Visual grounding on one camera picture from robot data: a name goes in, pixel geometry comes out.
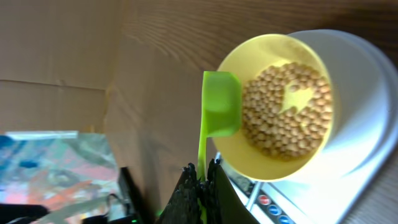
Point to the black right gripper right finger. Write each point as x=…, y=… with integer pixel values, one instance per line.
x=221, y=201

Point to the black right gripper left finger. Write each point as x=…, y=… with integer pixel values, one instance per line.
x=183, y=206

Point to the green plastic measuring scoop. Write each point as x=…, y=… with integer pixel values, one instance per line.
x=221, y=115

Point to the soybeans in yellow bowl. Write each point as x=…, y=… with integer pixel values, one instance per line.
x=287, y=110

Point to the yellow plastic bowl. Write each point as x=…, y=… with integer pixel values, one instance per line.
x=247, y=61

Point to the white digital kitchen scale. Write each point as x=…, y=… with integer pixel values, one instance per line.
x=366, y=135

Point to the cardboard side panel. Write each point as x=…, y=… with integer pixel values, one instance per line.
x=131, y=69

